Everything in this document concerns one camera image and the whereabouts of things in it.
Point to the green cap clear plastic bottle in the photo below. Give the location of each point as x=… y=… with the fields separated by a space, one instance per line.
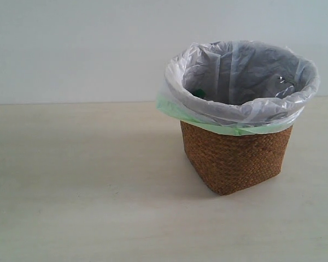
x=277 y=102

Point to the green plastic bin liner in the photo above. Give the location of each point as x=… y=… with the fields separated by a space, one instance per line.
x=173 y=109

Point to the woven brown wastebasket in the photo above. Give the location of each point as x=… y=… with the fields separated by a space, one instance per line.
x=227 y=164

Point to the translucent white bin liner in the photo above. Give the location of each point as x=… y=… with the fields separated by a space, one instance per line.
x=238 y=84

